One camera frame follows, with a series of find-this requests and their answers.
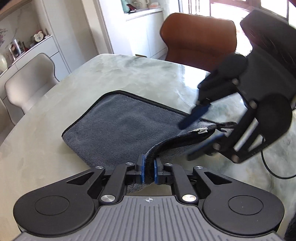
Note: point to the white sideboard cabinet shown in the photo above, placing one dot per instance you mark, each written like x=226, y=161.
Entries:
x=49, y=47

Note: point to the white alarm clock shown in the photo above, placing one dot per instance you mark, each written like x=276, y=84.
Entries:
x=38, y=37

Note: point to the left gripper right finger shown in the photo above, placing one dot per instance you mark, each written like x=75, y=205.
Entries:
x=175, y=176

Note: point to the brown leather chair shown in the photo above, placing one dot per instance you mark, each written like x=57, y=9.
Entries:
x=198, y=41

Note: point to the blue grey microfibre towel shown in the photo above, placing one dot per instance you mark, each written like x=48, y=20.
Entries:
x=121, y=126

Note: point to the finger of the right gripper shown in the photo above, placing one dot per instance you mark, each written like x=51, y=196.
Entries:
x=207, y=147
x=196, y=113

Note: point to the beige chair right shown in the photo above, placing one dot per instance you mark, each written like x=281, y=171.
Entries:
x=25, y=88

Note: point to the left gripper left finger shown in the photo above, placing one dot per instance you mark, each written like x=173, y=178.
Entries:
x=122, y=176

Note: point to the white vase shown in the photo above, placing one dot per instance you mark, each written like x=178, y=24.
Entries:
x=3, y=63

